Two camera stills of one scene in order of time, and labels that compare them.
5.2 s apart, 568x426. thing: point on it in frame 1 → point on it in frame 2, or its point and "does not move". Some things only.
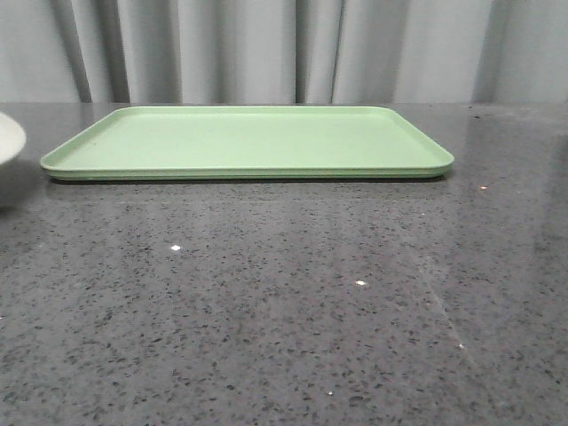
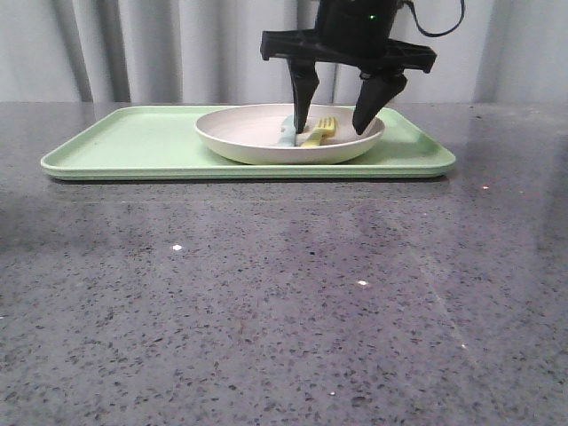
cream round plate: (12, 161) → (251, 132)
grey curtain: (284, 51) does not move
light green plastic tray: (249, 143) does not move
